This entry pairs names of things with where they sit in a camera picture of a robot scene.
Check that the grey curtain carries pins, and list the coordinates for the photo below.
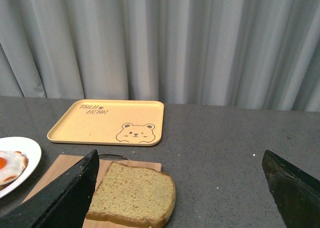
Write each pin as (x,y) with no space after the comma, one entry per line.
(255,54)

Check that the yellow bear tray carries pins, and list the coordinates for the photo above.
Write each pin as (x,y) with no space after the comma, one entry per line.
(110,122)

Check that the white round plate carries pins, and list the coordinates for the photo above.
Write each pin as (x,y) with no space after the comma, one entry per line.
(28,147)

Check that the fried egg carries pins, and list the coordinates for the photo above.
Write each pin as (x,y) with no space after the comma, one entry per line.
(12,165)

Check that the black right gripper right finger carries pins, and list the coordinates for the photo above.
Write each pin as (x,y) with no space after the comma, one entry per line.
(295,192)

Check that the bread slice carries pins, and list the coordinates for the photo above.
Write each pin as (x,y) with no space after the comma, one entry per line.
(133,196)

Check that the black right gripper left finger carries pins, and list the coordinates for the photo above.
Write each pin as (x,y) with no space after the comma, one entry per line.
(63,203)

